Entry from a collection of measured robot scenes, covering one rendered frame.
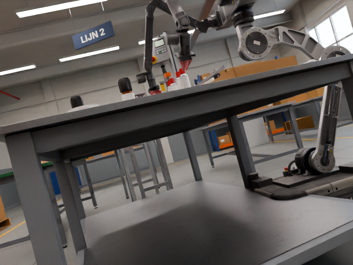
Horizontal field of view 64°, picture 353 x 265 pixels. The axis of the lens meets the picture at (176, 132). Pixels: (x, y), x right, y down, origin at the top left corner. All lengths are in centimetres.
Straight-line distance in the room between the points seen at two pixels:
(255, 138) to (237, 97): 657
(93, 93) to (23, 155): 915
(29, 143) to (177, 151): 897
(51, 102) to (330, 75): 936
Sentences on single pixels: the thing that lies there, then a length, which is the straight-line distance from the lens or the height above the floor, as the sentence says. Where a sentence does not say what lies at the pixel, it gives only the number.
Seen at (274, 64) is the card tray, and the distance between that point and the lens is 107.
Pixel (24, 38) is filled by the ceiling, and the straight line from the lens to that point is 687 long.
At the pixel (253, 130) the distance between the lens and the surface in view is 752.
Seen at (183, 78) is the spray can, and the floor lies 102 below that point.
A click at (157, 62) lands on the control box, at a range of 223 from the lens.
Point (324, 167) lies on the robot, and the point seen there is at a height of 30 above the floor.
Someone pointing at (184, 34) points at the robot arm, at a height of 120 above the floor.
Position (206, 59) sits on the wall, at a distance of 1035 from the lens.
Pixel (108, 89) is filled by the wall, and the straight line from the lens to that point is 990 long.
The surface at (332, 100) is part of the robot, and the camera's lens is 197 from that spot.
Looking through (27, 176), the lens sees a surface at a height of 70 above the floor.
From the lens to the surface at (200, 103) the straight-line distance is 90.
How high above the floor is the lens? 69
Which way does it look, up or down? 2 degrees up
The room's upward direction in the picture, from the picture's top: 15 degrees counter-clockwise
